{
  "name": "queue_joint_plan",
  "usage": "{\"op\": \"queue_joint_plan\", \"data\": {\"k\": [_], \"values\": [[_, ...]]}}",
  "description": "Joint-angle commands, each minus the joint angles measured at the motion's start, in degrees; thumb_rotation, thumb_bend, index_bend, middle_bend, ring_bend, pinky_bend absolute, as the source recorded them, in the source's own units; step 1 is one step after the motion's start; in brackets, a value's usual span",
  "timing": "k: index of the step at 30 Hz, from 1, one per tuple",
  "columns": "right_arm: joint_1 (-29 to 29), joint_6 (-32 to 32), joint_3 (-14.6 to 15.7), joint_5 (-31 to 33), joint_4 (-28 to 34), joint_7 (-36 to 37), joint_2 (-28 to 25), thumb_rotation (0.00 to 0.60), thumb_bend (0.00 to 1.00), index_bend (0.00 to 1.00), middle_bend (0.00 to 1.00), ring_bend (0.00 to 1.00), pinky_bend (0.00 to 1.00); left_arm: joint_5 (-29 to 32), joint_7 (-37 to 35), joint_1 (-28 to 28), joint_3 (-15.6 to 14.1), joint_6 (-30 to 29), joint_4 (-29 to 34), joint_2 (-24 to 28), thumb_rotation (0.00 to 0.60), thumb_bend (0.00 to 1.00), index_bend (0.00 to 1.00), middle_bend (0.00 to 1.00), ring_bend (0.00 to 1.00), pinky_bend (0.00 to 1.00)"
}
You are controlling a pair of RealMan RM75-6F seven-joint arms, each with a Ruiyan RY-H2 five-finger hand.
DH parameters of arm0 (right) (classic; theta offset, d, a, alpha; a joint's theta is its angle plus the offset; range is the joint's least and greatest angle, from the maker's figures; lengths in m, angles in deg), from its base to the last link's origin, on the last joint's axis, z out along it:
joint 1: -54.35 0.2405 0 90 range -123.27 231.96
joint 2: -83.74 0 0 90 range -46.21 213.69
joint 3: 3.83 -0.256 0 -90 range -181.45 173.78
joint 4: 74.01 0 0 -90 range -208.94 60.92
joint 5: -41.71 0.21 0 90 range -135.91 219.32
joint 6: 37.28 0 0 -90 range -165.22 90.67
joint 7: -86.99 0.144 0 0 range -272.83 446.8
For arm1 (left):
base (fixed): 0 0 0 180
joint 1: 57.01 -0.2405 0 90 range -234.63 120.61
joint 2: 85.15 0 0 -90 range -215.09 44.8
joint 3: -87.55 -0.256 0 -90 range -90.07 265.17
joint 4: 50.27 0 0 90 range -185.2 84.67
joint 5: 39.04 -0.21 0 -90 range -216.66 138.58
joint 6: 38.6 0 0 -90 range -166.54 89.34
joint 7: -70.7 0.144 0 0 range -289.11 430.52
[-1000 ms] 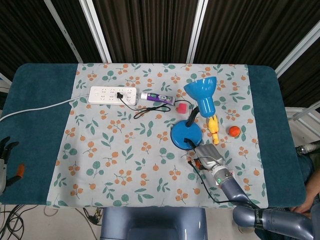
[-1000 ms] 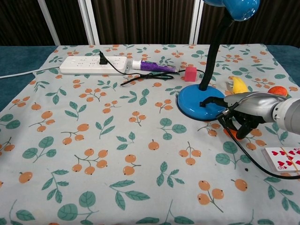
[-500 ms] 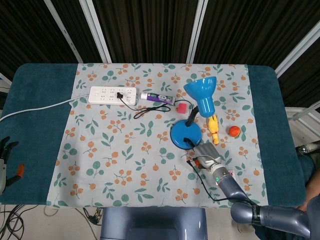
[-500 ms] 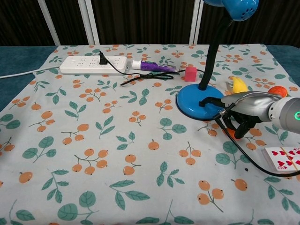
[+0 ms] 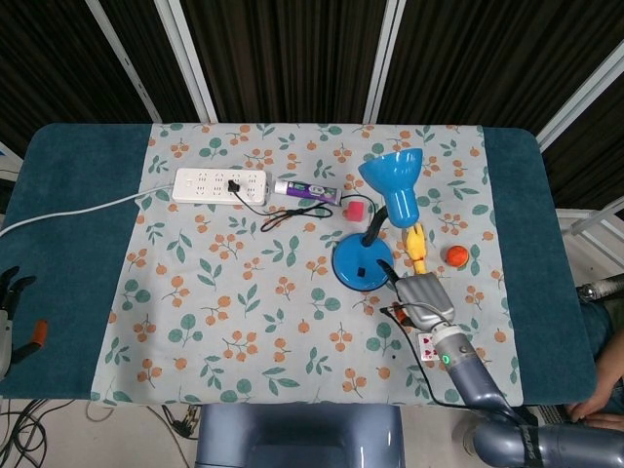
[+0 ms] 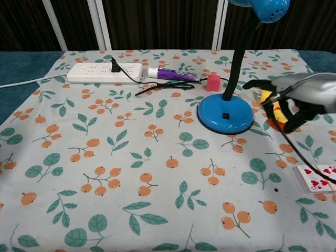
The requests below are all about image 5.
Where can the person's hand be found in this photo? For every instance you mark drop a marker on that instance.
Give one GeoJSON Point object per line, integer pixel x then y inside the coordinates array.
{"type": "Point", "coordinates": [587, 413]}

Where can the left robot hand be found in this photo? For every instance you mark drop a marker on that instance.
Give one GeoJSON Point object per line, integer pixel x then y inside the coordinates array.
{"type": "Point", "coordinates": [4, 336]}

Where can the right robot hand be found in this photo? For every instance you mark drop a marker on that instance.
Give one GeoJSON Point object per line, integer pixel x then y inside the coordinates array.
{"type": "Point", "coordinates": [426, 300]}

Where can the blue desk lamp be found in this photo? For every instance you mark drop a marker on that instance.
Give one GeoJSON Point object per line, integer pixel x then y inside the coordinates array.
{"type": "Point", "coordinates": [356, 253]}

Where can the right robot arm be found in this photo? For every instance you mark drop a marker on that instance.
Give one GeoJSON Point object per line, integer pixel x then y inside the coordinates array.
{"type": "Point", "coordinates": [468, 370]}

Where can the person's forearm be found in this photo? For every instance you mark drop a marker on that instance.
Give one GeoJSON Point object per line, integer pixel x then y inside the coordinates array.
{"type": "Point", "coordinates": [609, 375]}

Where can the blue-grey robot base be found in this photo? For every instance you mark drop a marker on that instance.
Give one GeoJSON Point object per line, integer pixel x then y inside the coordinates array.
{"type": "Point", "coordinates": [302, 439]}

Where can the black keyboard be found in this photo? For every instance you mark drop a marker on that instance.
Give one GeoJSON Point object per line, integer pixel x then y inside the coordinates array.
{"type": "Point", "coordinates": [551, 414]}

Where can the hearts playing card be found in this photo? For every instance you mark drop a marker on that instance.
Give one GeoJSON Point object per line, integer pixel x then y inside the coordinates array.
{"type": "Point", "coordinates": [428, 348]}

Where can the yellow rubber chicken toy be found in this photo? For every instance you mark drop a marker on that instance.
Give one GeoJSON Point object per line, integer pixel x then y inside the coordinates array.
{"type": "Point", "coordinates": [417, 248]}

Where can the small orange ball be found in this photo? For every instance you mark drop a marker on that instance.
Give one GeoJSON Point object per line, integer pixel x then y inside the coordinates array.
{"type": "Point", "coordinates": [457, 256]}

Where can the red cube block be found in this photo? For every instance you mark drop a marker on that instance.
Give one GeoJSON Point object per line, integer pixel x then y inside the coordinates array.
{"type": "Point", "coordinates": [355, 210]}

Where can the person's light shoe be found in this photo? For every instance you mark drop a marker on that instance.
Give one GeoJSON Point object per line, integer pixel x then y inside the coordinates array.
{"type": "Point", "coordinates": [472, 436]}

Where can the silver flexible pipe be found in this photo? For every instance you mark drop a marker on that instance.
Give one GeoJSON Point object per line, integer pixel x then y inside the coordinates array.
{"type": "Point", "coordinates": [604, 287]}

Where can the purple toothpaste tube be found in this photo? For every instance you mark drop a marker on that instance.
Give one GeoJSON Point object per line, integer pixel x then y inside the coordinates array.
{"type": "Point", "coordinates": [307, 190]}

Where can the teal table cover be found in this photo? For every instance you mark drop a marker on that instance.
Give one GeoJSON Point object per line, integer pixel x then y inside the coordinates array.
{"type": "Point", "coordinates": [73, 170]}

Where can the floral tablecloth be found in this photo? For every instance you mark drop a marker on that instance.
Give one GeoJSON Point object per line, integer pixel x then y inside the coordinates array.
{"type": "Point", "coordinates": [244, 317]}

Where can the white power strip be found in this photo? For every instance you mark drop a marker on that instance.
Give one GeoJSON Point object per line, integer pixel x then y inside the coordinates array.
{"type": "Point", "coordinates": [195, 185]}

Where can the black pleated curtain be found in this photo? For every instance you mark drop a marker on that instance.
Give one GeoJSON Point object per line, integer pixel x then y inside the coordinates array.
{"type": "Point", "coordinates": [292, 49]}

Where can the white metal rail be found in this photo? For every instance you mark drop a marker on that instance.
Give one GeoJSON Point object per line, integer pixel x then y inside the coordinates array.
{"type": "Point", "coordinates": [590, 222]}

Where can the thin aluminium frame post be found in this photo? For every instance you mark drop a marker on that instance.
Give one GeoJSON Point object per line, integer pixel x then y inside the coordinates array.
{"type": "Point", "coordinates": [124, 63]}

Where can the wide aluminium frame post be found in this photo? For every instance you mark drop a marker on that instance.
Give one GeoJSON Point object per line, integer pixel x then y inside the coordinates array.
{"type": "Point", "coordinates": [187, 58]}

